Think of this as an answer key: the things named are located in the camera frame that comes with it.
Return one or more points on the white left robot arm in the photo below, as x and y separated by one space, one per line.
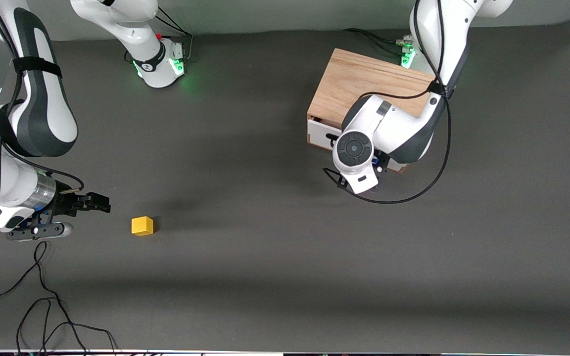
394 128

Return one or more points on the yellow cube block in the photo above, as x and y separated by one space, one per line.
141 226

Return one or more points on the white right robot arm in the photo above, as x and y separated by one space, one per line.
42 113

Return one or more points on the wooden drawer cabinet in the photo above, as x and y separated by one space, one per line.
359 84

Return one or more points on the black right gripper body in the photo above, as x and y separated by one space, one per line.
65 202

